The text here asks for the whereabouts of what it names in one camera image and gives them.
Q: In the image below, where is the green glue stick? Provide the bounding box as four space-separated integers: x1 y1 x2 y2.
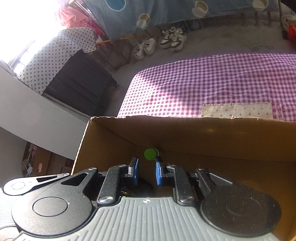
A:
144 148 159 161

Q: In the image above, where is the brown cardboard box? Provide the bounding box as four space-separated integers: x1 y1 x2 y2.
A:
72 116 295 240

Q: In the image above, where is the dark cabinet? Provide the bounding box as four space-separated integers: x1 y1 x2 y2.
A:
43 50 117 116

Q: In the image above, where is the polka dot cloth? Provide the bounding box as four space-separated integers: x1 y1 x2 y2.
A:
15 27 97 95

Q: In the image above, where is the purple checkered tablecloth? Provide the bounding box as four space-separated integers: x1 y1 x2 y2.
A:
118 53 295 121

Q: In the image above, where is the white sneaker pair near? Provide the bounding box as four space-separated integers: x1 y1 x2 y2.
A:
133 38 157 61

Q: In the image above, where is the white green sneaker pair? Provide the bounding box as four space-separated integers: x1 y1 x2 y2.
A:
160 27 187 52

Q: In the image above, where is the blue patterned blanket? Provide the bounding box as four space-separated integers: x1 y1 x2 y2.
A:
84 0 279 40

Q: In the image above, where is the pink hanging garment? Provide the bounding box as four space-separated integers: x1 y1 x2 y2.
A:
58 3 108 40

